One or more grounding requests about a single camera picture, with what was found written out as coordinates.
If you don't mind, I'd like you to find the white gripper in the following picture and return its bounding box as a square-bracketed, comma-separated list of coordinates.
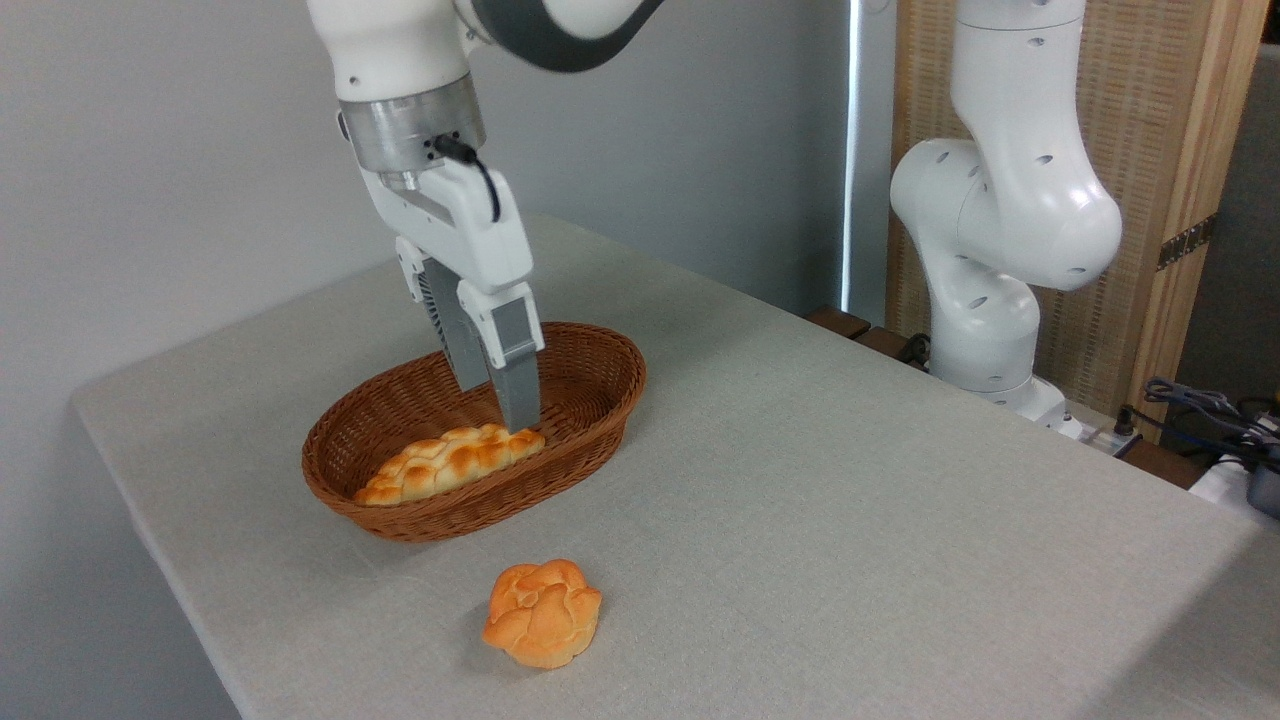
[337, 105, 546, 435]

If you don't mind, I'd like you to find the long braided bread loaf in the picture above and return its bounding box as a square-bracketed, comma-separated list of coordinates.
[353, 424, 547, 508]

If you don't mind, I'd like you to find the brown wicker oval basket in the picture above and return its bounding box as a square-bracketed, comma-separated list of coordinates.
[302, 322, 647, 544]

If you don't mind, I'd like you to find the round orange bread roll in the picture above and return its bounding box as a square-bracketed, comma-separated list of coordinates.
[482, 559, 603, 670]

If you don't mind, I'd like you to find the white vertical light strip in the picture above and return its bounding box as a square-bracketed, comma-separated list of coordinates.
[840, 0, 863, 313]

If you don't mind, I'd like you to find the grey tablecloth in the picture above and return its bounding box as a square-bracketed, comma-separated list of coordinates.
[70, 210, 1280, 720]

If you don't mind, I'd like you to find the metal screen hinge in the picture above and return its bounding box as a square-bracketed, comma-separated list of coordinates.
[1157, 213, 1218, 272]

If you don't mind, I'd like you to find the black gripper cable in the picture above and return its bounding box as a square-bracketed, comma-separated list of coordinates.
[432, 133, 502, 224]

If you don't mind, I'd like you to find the dark cable bundle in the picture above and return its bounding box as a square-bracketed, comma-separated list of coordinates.
[1115, 377, 1280, 471]

